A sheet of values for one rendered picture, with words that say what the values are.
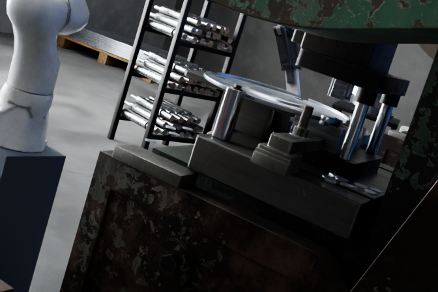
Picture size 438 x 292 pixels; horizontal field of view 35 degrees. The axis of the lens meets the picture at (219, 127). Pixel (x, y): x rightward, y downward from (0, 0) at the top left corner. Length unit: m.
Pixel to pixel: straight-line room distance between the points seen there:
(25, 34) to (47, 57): 0.08
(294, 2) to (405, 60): 7.24
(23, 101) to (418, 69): 6.64
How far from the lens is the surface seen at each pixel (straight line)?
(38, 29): 1.63
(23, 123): 1.70
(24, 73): 1.69
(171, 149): 1.27
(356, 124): 1.19
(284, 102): 1.29
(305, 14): 0.83
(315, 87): 8.34
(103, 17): 8.18
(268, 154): 1.08
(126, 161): 1.19
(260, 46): 8.65
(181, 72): 3.69
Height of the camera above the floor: 0.93
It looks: 10 degrees down
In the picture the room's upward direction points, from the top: 18 degrees clockwise
